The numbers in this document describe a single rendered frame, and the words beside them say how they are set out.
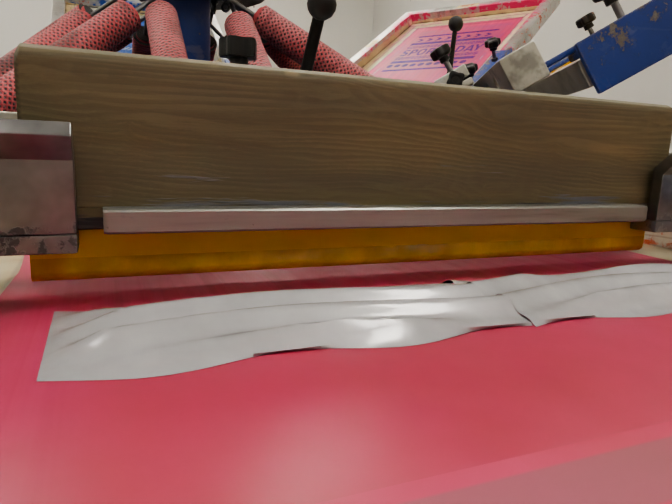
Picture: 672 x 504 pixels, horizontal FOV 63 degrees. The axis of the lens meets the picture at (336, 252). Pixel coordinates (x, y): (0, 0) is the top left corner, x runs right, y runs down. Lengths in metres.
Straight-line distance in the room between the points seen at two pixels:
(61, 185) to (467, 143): 0.20
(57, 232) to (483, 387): 0.17
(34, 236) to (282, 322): 0.11
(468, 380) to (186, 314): 0.11
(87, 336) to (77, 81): 0.11
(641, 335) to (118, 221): 0.22
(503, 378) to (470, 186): 0.16
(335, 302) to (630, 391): 0.11
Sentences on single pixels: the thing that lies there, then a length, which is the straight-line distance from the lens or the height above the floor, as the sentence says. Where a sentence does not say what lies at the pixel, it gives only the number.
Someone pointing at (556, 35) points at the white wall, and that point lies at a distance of 3.20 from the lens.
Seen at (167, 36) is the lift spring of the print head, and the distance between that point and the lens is 0.87.
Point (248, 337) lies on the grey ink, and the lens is 0.19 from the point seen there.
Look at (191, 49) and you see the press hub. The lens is 1.10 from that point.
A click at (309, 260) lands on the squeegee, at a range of 0.29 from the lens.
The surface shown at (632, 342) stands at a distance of 0.24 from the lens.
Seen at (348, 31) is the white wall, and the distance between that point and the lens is 4.90.
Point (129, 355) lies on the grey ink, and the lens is 0.18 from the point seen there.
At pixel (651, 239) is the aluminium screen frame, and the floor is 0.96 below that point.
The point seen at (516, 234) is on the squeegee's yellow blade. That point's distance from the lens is 0.36.
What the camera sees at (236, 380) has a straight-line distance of 0.17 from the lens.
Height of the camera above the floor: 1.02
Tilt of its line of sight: 11 degrees down
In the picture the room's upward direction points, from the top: 2 degrees clockwise
